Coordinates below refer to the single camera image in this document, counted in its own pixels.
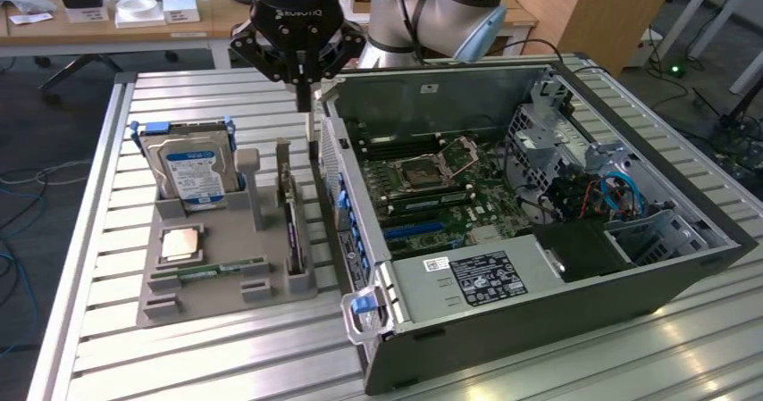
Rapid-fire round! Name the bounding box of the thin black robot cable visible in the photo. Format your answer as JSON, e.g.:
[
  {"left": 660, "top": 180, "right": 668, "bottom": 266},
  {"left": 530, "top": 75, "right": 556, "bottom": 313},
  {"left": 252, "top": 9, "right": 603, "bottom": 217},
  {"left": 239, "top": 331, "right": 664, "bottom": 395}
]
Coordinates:
[{"left": 388, "top": 0, "right": 420, "bottom": 43}]

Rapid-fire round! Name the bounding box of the CPU chip with metal lid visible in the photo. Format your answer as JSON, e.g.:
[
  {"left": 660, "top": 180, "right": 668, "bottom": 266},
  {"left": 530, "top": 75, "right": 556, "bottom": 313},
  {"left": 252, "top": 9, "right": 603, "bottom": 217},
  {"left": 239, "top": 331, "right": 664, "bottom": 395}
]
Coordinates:
[{"left": 161, "top": 228, "right": 201, "bottom": 261}]

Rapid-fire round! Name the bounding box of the graphics card with black shroud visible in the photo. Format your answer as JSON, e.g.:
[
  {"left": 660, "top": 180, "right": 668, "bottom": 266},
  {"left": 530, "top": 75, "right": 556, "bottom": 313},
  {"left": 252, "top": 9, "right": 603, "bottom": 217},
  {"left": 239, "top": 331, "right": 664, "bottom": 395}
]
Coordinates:
[{"left": 275, "top": 136, "right": 311, "bottom": 280}]

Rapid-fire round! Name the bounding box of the open black PC case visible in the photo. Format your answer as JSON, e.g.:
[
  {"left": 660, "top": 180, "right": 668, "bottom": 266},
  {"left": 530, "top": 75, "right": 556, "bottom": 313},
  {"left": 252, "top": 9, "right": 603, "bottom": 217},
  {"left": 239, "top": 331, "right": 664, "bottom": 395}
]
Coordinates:
[{"left": 303, "top": 59, "right": 759, "bottom": 397}]

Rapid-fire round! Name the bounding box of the wooden desk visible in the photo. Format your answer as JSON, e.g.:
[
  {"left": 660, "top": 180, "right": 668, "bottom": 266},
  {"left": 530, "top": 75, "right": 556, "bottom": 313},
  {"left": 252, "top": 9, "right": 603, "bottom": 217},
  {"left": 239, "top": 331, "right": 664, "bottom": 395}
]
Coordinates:
[{"left": 0, "top": 0, "right": 540, "bottom": 58}]

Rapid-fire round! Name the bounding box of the installed RAM stick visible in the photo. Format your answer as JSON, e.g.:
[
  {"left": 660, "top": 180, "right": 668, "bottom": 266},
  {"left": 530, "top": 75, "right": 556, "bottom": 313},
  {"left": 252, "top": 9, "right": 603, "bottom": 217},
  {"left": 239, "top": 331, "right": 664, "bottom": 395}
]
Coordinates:
[{"left": 389, "top": 189, "right": 472, "bottom": 214}]

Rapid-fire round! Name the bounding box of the stack of white papers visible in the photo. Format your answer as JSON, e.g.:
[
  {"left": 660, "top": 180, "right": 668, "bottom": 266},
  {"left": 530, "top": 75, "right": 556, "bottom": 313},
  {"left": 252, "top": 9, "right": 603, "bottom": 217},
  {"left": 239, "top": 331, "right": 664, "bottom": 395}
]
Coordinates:
[{"left": 340, "top": 0, "right": 372, "bottom": 23}]

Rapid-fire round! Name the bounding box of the loose green RAM stick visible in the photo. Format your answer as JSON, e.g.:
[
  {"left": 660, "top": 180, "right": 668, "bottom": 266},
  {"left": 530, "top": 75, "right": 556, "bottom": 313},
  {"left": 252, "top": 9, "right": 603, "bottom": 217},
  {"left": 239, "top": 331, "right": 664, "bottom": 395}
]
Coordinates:
[{"left": 151, "top": 259, "right": 267, "bottom": 281}]

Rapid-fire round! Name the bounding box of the silver metal drive cage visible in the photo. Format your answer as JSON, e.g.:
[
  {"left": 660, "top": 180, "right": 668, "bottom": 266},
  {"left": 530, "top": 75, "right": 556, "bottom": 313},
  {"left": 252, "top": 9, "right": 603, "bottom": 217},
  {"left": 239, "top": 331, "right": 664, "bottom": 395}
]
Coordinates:
[{"left": 504, "top": 103, "right": 600, "bottom": 188}]

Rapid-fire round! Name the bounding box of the wooden cabinet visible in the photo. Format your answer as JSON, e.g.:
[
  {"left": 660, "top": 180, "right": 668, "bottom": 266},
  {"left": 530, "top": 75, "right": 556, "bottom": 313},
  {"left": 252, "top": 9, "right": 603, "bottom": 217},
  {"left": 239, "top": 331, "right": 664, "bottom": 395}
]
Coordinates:
[{"left": 498, "top": 0, "right": 684, "bottom": 76}]

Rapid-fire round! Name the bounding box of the white bowl on desk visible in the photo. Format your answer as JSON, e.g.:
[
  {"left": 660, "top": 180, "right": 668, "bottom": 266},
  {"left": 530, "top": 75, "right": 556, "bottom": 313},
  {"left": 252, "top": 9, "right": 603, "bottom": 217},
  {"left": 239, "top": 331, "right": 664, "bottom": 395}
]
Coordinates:
[{"left": 117, "top": 0, "right": 155, "bottom": 18}]

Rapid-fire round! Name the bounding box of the flat white box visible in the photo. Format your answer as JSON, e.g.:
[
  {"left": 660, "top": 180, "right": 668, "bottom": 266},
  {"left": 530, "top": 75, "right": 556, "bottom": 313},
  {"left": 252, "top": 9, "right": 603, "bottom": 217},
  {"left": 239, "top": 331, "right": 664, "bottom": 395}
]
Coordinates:
[{"left": 112, "top": 10, "right": 168, "bottom": 29}]

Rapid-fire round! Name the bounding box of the blue expansion slot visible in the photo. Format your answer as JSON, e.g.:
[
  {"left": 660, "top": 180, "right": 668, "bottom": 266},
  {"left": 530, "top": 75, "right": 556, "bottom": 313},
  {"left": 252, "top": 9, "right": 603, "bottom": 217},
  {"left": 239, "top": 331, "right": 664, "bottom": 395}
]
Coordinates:
[{"left": 380, "top": 221, "right": 446, "bottom": 241}]

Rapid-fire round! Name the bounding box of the black rolling desk leg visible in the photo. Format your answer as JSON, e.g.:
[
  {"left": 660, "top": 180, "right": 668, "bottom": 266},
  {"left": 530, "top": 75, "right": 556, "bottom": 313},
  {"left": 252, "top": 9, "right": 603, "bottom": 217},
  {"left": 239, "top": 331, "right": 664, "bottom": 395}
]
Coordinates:
[{"left": 35, "top": 51, "right": 180, "bottom": 104}]

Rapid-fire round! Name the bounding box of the green motherboard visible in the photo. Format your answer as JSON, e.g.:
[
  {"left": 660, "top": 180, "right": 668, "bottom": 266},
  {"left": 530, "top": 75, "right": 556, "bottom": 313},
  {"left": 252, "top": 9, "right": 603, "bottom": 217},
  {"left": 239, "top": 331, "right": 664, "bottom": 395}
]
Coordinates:
[{"left": 344, "top": 119, "right": 538, "bottom": 262}]

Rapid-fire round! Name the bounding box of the hard disk in blue caddy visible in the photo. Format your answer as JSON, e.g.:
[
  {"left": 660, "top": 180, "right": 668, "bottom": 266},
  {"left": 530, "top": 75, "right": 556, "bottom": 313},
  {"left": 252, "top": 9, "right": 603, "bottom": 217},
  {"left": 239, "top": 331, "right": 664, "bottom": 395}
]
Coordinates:
[{"left": 129, "top": 115, "right": 240, "bottom": 213}]

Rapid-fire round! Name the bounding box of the looped black cable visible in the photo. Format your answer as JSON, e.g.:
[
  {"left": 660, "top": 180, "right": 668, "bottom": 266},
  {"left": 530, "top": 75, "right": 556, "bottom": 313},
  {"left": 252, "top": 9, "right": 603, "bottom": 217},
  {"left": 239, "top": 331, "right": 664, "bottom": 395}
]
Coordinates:
[{"left": 494, "top": 38, "right": 603, "bottom": 72}]

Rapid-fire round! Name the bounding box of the silver metal disk bay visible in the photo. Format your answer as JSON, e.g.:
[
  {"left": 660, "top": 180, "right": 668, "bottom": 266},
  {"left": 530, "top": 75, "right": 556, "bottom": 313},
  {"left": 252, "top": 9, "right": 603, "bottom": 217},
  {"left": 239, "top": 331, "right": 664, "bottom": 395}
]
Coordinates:
[{"left": 604, "top": 207, "right": 712, "bottom": 267}]

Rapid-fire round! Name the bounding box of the grey power supply unit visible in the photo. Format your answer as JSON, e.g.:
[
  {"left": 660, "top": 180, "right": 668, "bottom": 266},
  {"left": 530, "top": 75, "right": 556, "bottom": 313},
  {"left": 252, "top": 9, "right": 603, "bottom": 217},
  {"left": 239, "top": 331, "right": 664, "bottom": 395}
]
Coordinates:
[{"left": 387, "top": 234, "right": 567, "bottom": 325}]

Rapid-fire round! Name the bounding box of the metal socket cover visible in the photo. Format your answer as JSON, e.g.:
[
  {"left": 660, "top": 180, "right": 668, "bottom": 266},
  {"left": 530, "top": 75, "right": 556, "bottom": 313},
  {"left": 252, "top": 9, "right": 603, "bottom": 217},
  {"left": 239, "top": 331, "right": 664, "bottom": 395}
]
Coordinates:
[{"left": 438, "top": 135, "right": 483, "bottom": 179}]

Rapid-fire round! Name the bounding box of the CPU socket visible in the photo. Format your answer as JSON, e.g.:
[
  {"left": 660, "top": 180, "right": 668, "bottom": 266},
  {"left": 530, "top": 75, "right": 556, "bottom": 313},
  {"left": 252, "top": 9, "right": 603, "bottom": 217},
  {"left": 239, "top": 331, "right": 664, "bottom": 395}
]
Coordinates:
[{"left": 396, "top": 155, "right": 455, "bottom": 192}]

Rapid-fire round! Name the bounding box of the blue floor cable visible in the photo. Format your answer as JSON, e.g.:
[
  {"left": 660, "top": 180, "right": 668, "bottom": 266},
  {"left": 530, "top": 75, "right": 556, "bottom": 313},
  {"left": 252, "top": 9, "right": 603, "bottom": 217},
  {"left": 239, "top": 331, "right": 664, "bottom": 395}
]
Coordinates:
[{"left": 0, "top": 186, "right": 48, "bottom": 357}]

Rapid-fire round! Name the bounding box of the grey plastic parts rack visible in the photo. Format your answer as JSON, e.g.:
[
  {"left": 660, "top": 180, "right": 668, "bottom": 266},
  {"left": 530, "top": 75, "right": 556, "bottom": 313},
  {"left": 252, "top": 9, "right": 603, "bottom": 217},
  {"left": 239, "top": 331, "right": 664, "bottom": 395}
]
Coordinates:
[{"left": 135, "top": 147, "right": 320, "bottom": 330}]

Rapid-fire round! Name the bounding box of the blue data wire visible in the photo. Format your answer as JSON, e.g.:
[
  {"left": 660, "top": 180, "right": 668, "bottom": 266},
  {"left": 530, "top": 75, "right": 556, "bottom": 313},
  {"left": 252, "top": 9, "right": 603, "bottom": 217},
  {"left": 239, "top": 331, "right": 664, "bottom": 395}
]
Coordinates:
[{"left": 598, "top": 172, "right": 650, "bottom": 220}]

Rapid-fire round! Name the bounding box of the white table frame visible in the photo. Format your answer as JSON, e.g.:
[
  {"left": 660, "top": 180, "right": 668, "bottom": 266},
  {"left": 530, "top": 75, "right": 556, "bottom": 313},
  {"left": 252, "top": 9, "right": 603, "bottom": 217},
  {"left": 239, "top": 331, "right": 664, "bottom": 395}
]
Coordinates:
[{"left": 648, "top": 0, "right": 763, "bottom": 94}]

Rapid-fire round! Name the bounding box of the white box with black lid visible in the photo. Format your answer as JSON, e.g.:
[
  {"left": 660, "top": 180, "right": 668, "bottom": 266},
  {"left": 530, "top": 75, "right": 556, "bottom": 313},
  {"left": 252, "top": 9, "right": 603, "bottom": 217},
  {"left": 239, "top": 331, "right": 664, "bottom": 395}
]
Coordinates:
[{"left": 59, "top": 0, "right": 111, "bottom": 23}]

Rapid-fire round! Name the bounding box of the small chipset heat sink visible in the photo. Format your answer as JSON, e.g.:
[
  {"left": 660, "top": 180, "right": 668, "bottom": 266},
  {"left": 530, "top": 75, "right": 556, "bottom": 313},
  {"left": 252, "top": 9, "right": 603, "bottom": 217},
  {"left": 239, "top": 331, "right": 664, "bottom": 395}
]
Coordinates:
[{"left": 470, "top": 226, "right": 503, "bottom": 245}]

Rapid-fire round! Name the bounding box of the plain white box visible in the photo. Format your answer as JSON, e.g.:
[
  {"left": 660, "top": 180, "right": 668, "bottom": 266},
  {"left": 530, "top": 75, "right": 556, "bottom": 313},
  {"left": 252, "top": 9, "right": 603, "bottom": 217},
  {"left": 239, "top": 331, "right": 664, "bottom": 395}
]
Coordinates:
[{"left": 161, "top": 0, "right": 200, "bottom": 25}]

